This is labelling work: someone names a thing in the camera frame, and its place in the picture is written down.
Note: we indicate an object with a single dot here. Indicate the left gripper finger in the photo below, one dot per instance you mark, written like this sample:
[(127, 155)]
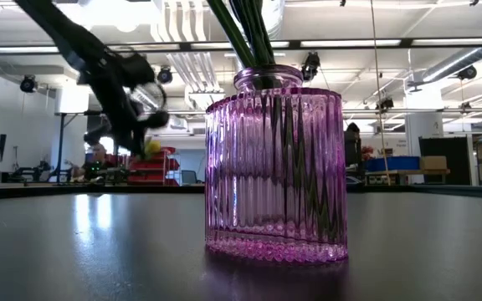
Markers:
[(157, 120), (128, 129)]

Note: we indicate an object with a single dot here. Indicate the yellow tulip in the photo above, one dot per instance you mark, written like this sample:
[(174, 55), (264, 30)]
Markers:
[(152, 147)]

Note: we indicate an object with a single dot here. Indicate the tulip with green stem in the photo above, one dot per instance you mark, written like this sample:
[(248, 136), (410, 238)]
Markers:
[(232, 33), (251, 33), (266, 42)]

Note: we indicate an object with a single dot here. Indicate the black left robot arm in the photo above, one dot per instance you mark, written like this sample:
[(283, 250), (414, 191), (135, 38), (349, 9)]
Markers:
[(57, 29)]

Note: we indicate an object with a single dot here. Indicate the black background robot arm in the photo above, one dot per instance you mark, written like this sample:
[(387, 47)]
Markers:
[(27, 171)]

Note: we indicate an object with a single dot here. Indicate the purple ribbed glass vase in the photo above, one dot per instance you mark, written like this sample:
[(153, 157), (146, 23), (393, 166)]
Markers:
[(274, 175)]

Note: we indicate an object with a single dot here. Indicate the red flowers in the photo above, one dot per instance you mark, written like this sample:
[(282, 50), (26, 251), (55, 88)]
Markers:
[(366, 152)]

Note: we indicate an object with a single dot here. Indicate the seated person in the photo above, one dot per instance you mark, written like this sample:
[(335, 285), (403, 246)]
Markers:
[(98, 151)]

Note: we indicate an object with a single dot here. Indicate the red storage shelf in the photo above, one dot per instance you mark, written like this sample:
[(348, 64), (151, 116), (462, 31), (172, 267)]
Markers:
[(157, 167)]

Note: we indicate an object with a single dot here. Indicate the grey chair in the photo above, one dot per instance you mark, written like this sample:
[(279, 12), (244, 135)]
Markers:
[(188, 177)]

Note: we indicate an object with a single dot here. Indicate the white LED light bar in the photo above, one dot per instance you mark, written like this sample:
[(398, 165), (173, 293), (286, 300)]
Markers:
[(19, 49), (460, 41), (207, 45), (350, 42)]

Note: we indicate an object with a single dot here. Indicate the standing person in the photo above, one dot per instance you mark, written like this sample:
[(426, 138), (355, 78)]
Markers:
[(352, 144)]

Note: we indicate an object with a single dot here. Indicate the blue bin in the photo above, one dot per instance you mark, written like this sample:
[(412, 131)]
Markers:
[(393, 163)]

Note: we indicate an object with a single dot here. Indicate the wooden background table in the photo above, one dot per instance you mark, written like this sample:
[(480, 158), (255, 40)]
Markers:
[(416, 171)]

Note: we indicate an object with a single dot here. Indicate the white pillar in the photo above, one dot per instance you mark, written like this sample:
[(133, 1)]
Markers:
[(423, 125)]

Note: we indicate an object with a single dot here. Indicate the cardboard box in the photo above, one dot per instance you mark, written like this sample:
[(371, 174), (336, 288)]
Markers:
[(433, 162)]

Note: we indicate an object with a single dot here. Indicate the black cabinet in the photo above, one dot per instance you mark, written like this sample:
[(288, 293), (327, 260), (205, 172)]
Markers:
[(454, 146)]

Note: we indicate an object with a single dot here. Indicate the black ceiling camera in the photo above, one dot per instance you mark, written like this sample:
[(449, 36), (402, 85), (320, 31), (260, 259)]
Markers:
[(27, 85), (467, 73), (165, 76), (311, 64), (385, 103)]

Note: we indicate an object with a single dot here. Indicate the black background frame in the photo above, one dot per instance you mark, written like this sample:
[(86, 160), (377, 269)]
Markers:
[(61, 146)]

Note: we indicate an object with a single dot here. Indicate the black overhead frame beam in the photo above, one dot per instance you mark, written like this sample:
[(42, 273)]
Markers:
[(406, 42)]

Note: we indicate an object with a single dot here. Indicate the grey round ceiling duct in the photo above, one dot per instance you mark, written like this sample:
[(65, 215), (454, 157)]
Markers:
[(454, 62)]

